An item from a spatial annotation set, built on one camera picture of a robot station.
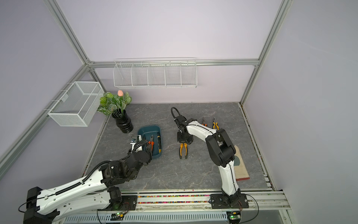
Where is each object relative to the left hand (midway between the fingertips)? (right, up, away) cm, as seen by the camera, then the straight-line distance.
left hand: (147, 147), depth 74 cm
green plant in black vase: (-23, +24, +13) cm, 36 cm away
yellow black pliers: (+43, +11, +32) cm, 55 cm away
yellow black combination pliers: (+4, -2, +17) cm, 18 cm away
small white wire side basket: (-45, +24, +11) cm, 52 cm away
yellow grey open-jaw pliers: (+18, -6, +17) cm, 26 cm away
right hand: (+19, 0, +22) cm, 29 cm away
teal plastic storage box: (-8, +5, +28) cm, 30 cm away
